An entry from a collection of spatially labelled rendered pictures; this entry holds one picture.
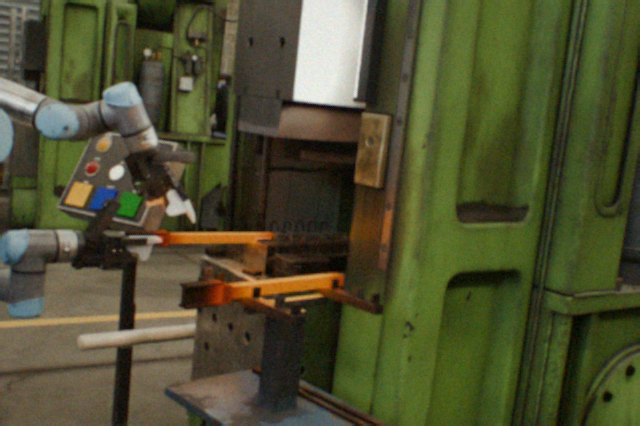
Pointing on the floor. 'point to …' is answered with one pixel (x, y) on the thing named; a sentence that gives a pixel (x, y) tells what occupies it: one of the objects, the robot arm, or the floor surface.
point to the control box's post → (126, 348)
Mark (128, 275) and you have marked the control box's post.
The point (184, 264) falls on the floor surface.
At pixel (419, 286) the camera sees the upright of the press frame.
